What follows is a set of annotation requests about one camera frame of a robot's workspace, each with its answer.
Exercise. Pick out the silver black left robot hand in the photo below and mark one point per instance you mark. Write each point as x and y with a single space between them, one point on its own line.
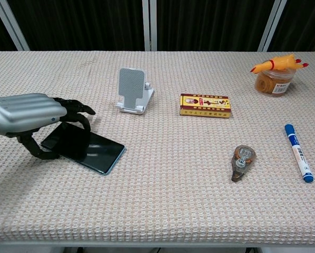
23 110

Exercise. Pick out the black smartphone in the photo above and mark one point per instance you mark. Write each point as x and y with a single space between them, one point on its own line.
94 153

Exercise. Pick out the white folding phone stand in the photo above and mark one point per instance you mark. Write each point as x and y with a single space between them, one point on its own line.
131 87

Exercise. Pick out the black pleated curtain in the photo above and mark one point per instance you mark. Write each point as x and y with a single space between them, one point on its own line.
81 21

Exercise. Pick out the beige waffle tablecloth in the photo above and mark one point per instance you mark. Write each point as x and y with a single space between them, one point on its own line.
157 197

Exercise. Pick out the yellow red printed box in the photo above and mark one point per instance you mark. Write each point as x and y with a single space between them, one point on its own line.
205 105

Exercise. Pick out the brown correction tape dispenser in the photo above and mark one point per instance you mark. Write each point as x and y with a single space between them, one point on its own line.
241 160

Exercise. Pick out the clear jar of rubber bands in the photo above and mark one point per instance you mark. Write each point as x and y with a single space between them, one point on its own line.
272 84

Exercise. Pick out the yellow rubber chicken toy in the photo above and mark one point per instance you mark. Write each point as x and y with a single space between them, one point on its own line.
278 63

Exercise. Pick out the blue white marker pen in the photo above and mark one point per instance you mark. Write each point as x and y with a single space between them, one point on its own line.
298 154

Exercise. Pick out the grey slanted frame post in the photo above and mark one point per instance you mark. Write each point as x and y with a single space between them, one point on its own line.
11 26
272 26

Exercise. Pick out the grey upright frame post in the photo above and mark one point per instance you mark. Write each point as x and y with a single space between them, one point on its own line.
149 26

